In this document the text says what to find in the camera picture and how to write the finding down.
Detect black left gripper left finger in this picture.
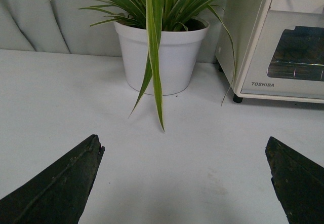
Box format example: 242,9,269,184
1,134,105,223

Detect cream Toshiba toaster oven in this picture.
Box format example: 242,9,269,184
216,0,323,103

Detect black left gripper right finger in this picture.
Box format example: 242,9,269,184
265,137,323,223

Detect white plastic flower pot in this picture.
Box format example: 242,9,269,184
114,17,210,95

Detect metal oven wire rack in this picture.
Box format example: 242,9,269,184
267,61,323,82

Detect green striped spider plant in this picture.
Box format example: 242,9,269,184
35,0,310,132

